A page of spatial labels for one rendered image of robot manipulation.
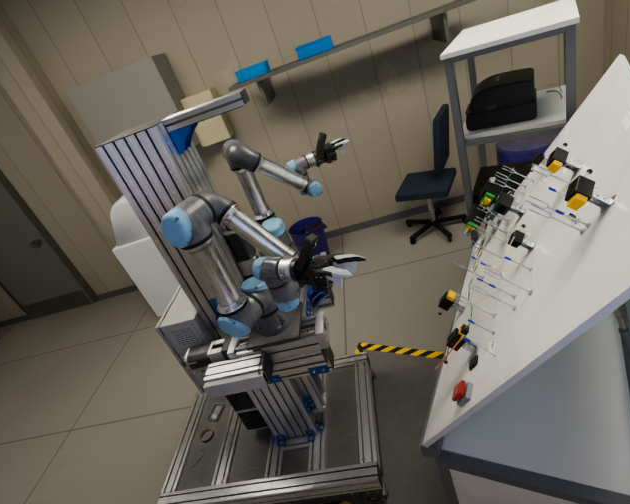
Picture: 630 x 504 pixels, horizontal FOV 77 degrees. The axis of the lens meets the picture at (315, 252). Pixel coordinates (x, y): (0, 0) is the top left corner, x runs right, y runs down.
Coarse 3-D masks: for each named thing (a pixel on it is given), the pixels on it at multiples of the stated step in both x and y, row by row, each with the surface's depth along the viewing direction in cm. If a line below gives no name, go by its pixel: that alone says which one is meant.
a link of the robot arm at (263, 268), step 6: (258, 258) 123; (264, 258) 121; (270, 258) 120; (276, 258) 119; (258, 264) 121; (264, 264) 119; (270, 264) 118; (276, 264) 117; (252, 270) 122; (258, 270) 120; (264, 270) 119; (270, 270) 118; (276, 270) 117; (258, 276) 121; (264, 276) 120; (270, 276) 119; (276, 276) 117; (270, 282) 121; (276, 282) 120; (282, 282) 121
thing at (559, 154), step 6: (564, 144) 127; (558, 150) 124; (564, 150) 124; (552, 156) 124; (558, 156) 122; (564, 156) 123; (564, 162) 122; (570, 162) 124; (576, 162) 123; (582, 162) 123; (570, 168) 124; (576, 168) 125
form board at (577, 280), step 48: (624, 96) 118; (576, 144) 137; (624, 144) 102; (528, 192) 164; (624, 192) 89; (576, 240) 100; (624, 240) 80; (528, 288) 114; (576, 288) 88; (624, 288) 72; (480, 336) 131; (528, 336) 98; (576, 336) 81; (480, 384) 111; (432, 432) 129
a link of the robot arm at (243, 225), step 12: (204, 192) 130; (216, 192) 134; (216, 204) 130; (228, 204) 132; (216, 216) 132; (228, 216) 132; (240, 216) 133; (240, 228) 133; (252, 228) 133; (264, 228) 135; (252, 240) 133; (264, 240) 132; (276, 240) 134; (264, 252) 134; (276, 252) 132; (288, 252) 133
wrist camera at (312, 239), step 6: (312, 234) 108; (306, 240) 106; (312, 240) 106; (306, 246) 107; (312, 246) 107; (300, 252) 109; (306, 252) 108; (312, 252) 111; (300, 258) 110; (306, 258) 109; (300, 264) 112; (306, 264) 112; (300, 270) 113
